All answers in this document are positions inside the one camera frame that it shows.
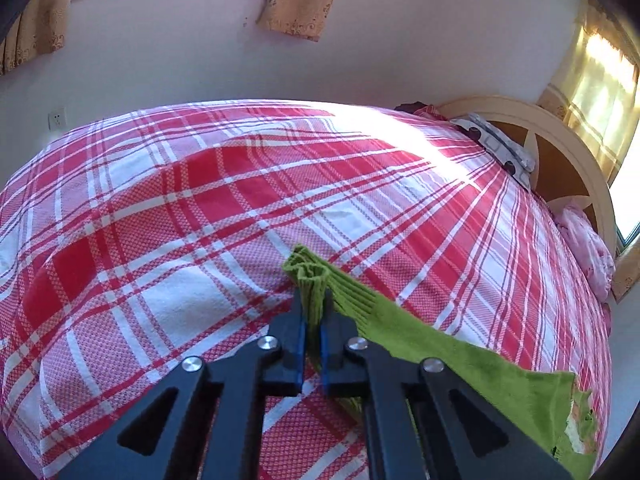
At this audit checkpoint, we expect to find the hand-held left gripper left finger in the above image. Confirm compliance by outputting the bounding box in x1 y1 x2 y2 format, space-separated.
57 286 308 480

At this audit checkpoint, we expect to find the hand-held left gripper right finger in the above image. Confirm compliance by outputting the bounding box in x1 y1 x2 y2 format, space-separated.
320 288 573 480

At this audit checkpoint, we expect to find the green garment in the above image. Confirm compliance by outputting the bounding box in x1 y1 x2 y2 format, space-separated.
282 244 601 480

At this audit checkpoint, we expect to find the red plaid bedsheet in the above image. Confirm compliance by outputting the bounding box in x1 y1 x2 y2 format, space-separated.
0 100 614 480

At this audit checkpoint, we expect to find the grey patterned pillow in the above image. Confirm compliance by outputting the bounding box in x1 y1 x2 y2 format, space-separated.
450 112 537 191

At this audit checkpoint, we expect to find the pink pillow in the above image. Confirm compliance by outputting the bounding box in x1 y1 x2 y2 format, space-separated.
554 205 617 302

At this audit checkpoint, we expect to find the cream wooden headboard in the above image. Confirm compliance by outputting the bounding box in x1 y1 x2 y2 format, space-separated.
435 95 619 261

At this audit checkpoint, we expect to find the yellow patterned curtain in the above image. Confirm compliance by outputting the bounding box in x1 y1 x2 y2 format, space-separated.
256 0 350 42
611 247 640 304
537 0 640 186
0 0 79 77

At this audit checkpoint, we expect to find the window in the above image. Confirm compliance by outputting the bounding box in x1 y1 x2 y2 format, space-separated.
610 150 640 249

